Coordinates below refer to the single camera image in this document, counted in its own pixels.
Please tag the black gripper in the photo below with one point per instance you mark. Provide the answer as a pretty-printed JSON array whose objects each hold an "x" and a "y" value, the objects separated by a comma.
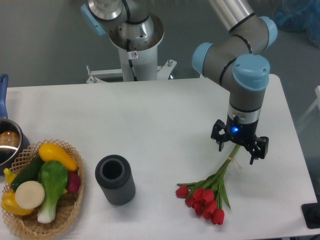
[{"x": 243, "y": 134}]

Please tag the red tulip bouquet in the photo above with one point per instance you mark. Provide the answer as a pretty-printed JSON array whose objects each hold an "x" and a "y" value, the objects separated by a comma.
[{"x": 206, "y": 197}]

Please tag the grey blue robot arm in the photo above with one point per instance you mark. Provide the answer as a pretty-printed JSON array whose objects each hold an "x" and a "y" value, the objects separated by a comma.
[{"x": 236, "y": 65}]

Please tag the black device at edge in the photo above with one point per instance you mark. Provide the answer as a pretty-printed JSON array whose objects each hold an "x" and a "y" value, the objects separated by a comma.
[{"x": 311, "y": 214}]

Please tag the dark grey ribbed vase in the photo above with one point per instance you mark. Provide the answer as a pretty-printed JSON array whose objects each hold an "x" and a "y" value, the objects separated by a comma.
[{"x": 114, "y": 175}]

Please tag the blue plastic bag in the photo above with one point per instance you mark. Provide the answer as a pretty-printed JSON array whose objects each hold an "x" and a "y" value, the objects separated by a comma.
[{"x": 299, "y": 16}]

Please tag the red radish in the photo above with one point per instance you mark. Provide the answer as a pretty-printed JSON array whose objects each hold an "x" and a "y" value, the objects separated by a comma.
[{"x": 73, "y": 182}]

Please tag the green bok choy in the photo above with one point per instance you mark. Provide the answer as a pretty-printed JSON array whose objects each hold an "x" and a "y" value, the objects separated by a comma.
[{"x": 53, "y": 176}]

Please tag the yellow squash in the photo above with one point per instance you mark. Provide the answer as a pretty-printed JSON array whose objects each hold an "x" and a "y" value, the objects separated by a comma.
[{"x": 52, "y": 152}]

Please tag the dark green cucumber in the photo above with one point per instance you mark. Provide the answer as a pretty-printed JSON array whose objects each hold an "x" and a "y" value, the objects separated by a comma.
[{"x": 29, "y": 173}]

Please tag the round beige slice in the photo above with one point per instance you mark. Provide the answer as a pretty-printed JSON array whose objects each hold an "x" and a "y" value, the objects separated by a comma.
[{"x": 29, "y": 195}]

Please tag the yellow banana tip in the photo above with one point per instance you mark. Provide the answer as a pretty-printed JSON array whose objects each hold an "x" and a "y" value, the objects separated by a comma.
[{"x": 9, "y": 176}]

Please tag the yellow bell pepper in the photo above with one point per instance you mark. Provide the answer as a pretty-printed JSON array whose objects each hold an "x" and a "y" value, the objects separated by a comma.
[{"x": 9, "y": 204}]

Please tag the white frame at right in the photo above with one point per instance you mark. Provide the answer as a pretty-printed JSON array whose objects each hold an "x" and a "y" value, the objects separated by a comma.
[{"x": 310, "y": 113}]

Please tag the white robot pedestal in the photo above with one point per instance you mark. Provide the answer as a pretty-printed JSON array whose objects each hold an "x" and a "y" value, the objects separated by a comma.
[{"x": 137, "y": 46}]

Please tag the blue handled saucepan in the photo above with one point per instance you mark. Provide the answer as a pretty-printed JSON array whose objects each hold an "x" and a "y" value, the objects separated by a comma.
[{"x": 12, "y": 139}]

